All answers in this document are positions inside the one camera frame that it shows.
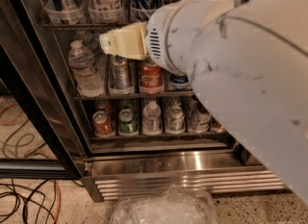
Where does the front blue pepsi can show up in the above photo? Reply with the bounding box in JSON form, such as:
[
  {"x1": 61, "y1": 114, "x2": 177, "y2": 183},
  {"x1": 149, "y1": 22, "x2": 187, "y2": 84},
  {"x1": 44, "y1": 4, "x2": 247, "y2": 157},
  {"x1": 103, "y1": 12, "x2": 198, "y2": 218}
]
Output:
[{"x1": 169, "y1": 74, "x2": 189, "y2": 89}]

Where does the front red coca-cola can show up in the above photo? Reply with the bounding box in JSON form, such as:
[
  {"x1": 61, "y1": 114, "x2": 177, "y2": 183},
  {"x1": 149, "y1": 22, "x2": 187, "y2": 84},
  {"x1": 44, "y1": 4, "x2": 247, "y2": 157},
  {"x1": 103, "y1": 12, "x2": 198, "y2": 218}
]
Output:
[{"x1": 141, "y1": 59, "x2": 163, "y2": 88}]

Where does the small water bottle bottom shelf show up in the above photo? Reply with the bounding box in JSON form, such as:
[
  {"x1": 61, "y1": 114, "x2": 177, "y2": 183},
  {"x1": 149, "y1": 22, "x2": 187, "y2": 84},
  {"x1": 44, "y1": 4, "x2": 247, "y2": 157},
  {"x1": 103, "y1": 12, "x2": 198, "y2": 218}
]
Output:
[{"x1": 142, "y1": 101, "x2": 162, "y2": 136}]

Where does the rear clear water bottle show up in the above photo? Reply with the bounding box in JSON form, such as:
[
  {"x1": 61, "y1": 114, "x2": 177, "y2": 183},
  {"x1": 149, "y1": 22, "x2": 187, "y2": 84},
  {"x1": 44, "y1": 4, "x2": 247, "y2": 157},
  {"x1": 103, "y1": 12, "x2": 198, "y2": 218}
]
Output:
[{"x1": 75, "y1": 30, "x2": 100, "y2": 58}]

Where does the front clear water bottle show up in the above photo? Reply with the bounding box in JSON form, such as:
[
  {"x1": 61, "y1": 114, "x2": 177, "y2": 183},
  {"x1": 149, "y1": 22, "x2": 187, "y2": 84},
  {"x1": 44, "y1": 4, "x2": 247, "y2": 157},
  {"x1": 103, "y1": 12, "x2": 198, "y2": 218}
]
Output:
[{"x1": 68, "y1": 40, "x2": 104, "y2": 97}]

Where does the brown tea bottle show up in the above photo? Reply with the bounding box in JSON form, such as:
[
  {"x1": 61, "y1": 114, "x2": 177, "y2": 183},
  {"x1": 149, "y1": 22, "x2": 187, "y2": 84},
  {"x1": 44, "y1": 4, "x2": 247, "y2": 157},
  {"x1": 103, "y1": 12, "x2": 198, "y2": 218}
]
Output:
[{"x1": 190, "y1": 102, "x2": 211, "y2": 133}]

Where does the brown can bottom shelf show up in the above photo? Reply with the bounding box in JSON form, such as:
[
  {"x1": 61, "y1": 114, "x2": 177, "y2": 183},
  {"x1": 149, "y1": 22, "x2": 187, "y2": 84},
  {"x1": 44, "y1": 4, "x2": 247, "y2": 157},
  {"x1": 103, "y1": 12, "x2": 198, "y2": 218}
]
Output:
[{"x1": 210, "y1": 117, "x2": 225, "y2": 133}]

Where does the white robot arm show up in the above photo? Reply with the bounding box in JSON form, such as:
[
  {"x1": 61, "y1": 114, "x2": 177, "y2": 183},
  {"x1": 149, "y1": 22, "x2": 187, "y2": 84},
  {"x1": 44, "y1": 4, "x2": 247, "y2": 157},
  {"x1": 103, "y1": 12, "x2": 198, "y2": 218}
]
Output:
[{"x1": 99, "y1": 0, "x2": 308, "y2": 202}]

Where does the orange cable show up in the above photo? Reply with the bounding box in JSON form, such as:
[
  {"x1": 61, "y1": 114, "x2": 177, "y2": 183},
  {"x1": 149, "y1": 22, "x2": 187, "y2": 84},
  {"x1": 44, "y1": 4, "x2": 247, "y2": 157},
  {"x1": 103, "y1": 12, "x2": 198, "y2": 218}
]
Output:
[{"x1": 0, "y1": 103, "x2": 63, "y2": 224}]

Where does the clear plastic bag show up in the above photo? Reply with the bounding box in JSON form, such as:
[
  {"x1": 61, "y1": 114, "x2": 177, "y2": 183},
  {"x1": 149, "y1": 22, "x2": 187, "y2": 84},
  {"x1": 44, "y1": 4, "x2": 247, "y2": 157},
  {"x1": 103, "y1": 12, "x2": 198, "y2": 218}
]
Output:
[{"x1": 109, "y1": 186, "x2": 218, "y2": 224}]

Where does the green soda can bottom shelf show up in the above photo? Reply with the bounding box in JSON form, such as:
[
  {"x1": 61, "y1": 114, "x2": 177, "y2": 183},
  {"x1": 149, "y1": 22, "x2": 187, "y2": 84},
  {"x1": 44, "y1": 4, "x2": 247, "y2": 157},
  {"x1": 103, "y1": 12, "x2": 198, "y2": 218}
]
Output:
[{"x1": 118, "y1": 109, "x2": 138, "y2": 136}]

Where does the orange soda can bottom shelf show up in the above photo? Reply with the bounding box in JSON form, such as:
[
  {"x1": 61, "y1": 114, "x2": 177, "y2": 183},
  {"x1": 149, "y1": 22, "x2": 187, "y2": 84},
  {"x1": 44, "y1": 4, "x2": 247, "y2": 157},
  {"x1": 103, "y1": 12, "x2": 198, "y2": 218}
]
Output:
[{"x1": 92, "y1": 111, "x2": 114, "y2": 136}]

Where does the black cable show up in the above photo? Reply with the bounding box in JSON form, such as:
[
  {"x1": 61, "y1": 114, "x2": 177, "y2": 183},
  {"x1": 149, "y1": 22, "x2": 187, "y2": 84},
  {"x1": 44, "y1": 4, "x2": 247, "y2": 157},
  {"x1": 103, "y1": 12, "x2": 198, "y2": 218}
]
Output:
[{"x1": 0, "y1": 118, "x2": 85, "y2": 224}]

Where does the white blue top shelf can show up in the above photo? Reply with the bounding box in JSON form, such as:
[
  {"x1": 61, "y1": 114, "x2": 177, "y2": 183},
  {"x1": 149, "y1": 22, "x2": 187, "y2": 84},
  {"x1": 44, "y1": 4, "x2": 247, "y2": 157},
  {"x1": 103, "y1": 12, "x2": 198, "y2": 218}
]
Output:
[{"x1": 89, "y1": 0, "x2": 123, "y2": 23}]

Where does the silver green can bottom shelf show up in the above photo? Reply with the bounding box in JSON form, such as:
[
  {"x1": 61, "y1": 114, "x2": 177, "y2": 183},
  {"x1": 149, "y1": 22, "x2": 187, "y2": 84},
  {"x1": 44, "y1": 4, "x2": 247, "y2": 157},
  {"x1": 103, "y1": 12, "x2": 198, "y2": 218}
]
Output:
[{"x1": 167, "y1": 106, "x2": 185, "y2": 134}]

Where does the clear water bottle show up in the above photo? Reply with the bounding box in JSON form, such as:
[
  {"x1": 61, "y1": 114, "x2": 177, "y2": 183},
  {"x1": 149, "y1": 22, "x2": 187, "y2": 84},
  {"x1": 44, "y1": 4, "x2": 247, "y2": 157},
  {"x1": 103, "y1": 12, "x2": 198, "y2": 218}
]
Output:
[
  {"x1": 75, "y1": 30, "x2": 100, "y2": 58},
  {"x1": 68, "y1": 40, "x2": 104, "y2": 97}
]

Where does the stainless steel fridge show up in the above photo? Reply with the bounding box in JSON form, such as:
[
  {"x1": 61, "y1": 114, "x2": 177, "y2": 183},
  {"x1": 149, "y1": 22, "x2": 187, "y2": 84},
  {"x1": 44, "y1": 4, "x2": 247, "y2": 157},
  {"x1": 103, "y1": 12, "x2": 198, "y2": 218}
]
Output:
[{"x1": 1, "y1": 0, "x2": 284, "y2": 202}]

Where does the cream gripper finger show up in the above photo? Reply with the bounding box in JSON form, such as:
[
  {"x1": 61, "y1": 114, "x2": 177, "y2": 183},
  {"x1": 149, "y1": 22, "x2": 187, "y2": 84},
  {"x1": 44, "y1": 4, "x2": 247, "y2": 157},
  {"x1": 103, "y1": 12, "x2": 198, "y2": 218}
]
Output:
[{"x1": 99, "y1": 22, "x2": 148, "y2": 61}]

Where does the left sliding glass door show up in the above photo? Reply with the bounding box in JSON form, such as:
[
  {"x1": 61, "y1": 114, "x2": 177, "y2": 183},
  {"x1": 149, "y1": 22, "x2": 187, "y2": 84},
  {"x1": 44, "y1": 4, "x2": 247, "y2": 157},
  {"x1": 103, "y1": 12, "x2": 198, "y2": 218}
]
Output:
[{"x1": 0, "y1": 0, "x2": 85, "y2": 179}]

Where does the silver diet soda can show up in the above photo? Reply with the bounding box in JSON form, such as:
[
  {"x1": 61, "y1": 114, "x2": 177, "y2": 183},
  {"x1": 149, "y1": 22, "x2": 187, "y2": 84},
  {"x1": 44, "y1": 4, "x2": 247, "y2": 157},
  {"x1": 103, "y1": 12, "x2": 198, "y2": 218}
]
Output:
[{"x1": 111, "y1": 56, "x2": 131, "y2": 89}]

